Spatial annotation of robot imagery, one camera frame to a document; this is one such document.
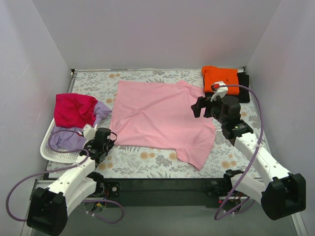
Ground pink t shirt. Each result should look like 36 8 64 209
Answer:
110 80 216 170

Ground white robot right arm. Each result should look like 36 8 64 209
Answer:
191 96 306 220

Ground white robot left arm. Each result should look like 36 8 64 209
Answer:
27 128 115 236

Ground black folded t shirt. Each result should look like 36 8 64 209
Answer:
205 72 250 103

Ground orange folded t shirt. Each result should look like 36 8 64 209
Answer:
201 66 239 93

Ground white plastic basket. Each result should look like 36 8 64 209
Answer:
40 119 82 164

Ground lavender t shirt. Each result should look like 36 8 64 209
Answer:
50 100 112 150

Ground red t shirt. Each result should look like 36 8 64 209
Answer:
54 93 97 129

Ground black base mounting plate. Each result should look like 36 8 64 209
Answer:
100 178 230 208

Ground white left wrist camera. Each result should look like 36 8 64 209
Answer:
78 124 97 141

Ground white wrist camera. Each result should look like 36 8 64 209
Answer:
211 81 228 102
78 124 97 141

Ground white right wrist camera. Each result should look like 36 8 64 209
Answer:
211 81 228 102

